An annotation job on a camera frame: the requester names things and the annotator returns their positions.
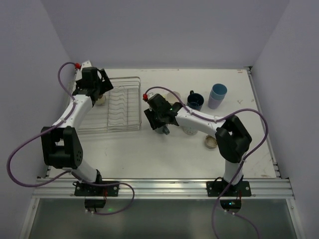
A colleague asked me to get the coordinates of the dark teal mug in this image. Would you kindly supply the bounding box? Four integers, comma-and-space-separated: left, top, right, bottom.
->
155, 125, 170, 135

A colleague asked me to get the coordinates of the yellow-green cup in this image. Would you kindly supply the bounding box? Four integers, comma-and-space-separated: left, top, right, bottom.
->
164, 91, 180, 105

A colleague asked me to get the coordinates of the beige brown cup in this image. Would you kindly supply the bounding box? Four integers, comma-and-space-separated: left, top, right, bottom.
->
95, 95, 106, 106

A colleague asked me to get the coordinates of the white patterned cup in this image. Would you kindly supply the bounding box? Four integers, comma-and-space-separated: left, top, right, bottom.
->
182, 126, 198, 135

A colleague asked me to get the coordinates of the dark blue mug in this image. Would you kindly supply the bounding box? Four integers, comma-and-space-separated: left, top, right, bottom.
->
186, 90, 204, 111

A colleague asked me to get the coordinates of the speckled ceramic cup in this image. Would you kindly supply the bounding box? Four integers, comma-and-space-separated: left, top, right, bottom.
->
204, 135, 218, 149

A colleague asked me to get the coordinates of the lavender plastic cup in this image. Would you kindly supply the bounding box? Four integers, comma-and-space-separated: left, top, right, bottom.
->
208, 96, 222, 110

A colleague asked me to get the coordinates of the light blue cup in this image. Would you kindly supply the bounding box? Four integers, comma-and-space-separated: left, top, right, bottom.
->
210, 83, 228, 101

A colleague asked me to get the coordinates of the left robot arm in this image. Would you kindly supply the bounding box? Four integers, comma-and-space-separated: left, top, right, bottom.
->
41, 67, 114, 183

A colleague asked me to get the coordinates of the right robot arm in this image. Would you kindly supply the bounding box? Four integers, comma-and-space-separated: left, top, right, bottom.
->
143, 94, 252, 185

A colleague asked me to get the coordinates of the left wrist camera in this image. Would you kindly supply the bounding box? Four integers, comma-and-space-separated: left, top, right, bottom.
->
75, 60, 92, 69

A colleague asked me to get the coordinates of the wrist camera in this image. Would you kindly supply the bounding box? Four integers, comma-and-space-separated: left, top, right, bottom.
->
143, 92, 154, 102
75, 60, 92, 69

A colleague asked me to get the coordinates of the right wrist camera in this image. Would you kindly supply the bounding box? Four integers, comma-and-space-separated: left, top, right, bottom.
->
143, 92, 154, 102

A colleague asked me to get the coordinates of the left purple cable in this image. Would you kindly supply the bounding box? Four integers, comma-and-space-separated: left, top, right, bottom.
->
6, 62, 135, 215

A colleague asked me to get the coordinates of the metal wire dish rack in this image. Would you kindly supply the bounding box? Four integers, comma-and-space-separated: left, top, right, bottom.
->
78, 76, 142, 134

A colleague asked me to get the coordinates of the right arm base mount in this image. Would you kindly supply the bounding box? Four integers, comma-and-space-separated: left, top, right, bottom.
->
206, 177, 252, 213

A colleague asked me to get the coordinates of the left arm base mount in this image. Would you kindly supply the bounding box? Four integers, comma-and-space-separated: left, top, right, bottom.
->
73, 181, 119, 213

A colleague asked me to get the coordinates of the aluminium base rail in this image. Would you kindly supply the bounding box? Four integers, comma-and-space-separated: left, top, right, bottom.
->
32, 178, 294, 199

